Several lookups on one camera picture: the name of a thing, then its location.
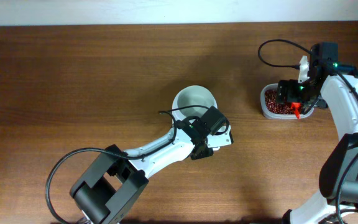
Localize clear plastic bean container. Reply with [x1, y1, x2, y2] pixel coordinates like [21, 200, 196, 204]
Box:
[260, 84, 314, 119]

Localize orange measuring scoop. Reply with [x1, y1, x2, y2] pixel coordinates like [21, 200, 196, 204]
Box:
[290, 103, 301, 119]

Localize white round bowl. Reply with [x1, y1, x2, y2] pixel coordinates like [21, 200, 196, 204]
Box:
[172, 85, 218, 120]

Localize red adzuki beans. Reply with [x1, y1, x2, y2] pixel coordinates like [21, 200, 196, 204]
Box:
[264, 90, 294, 114]

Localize white digital kitchen scale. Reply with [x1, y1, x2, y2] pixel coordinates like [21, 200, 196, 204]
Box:
[171, 93, 221, 152]

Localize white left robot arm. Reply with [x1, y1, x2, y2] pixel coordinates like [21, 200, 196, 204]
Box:
[70, 116, 233, 223]

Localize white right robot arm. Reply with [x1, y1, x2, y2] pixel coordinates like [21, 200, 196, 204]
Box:
[277, 60, 358, 223]

